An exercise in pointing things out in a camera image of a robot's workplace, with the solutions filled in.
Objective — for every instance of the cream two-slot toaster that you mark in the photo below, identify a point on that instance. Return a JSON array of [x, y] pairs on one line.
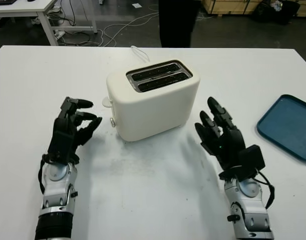
[[155, 112]]

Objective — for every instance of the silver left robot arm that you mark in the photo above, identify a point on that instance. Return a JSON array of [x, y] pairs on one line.
[[55, 200]]

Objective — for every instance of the blue plastic tray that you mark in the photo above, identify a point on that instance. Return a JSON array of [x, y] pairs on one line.
[[287, 130]]

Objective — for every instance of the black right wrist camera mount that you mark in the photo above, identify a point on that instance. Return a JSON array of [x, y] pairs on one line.
[[252, 160]]

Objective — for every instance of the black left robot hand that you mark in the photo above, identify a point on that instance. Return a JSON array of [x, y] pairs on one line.
[[88, 125]]

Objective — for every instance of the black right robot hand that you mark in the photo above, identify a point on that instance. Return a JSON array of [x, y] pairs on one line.
[[222, 142]]

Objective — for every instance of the white power strip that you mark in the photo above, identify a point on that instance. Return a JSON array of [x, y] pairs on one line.
[[59, 33]]

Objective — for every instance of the wooden crate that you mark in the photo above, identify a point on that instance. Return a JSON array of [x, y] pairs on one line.
[[230, 7]]

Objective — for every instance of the person in black trousers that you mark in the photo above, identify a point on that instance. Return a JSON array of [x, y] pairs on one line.
[[177, 22]]

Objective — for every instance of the small grey paper sheet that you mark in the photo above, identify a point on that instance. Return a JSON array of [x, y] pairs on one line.
[[136, 5]]

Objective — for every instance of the black laptop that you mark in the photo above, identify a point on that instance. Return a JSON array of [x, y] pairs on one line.
[[3, 2]]

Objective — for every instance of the white desk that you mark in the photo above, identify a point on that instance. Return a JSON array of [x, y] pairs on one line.
[[18, 6]]

